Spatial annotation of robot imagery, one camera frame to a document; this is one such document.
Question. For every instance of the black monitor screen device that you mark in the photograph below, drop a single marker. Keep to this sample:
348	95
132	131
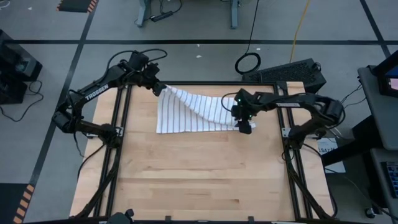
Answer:
388	84

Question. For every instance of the black rounded device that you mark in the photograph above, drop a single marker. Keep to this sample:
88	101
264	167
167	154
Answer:
119	218

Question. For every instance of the white paper sheet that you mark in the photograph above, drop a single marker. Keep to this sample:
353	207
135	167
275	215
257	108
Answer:
334	161

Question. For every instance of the black perforated computer tower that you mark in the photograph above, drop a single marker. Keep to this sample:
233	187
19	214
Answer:
289	73

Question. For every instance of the grey keyboard shelf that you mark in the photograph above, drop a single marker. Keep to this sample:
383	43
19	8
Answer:
377	186

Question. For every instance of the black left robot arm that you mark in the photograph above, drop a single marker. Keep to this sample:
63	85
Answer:
96	91

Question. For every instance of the black hazard striped floor mat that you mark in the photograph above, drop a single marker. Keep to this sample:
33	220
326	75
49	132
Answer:
9	202
76	5

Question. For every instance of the white striped towel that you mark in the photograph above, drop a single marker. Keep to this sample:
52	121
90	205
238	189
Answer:
186	115

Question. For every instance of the grey cart table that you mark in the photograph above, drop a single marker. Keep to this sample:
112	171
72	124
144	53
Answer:
382	118

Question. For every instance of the black equipment box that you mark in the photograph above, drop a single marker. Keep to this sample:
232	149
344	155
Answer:
15	62

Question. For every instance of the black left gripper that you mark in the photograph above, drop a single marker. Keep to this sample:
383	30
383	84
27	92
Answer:
143	77

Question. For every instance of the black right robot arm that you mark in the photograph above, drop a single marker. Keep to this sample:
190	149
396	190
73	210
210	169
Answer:
311	99

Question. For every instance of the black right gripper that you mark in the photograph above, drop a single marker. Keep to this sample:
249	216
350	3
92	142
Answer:
245	113

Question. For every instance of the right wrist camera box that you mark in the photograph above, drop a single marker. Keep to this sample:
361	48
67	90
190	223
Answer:
245	97

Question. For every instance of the black metal table frame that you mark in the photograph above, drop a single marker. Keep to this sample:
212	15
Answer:
199	83

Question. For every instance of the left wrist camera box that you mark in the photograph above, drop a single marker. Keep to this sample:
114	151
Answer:
139	60

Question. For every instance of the black caster wheel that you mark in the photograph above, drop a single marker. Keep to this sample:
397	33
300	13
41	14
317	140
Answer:
370	213

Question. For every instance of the black keyboard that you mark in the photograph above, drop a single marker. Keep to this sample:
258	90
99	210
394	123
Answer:
392	179

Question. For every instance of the grey desk leg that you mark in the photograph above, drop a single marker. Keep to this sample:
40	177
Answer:
234	15
143	12

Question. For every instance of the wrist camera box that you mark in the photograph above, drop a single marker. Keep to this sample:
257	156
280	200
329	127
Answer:
139	60
245	97

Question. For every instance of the black power strip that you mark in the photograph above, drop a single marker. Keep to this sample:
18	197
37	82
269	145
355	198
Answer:
161	16

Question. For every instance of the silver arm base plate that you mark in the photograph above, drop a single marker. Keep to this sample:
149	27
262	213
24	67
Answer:
119	131
286	132

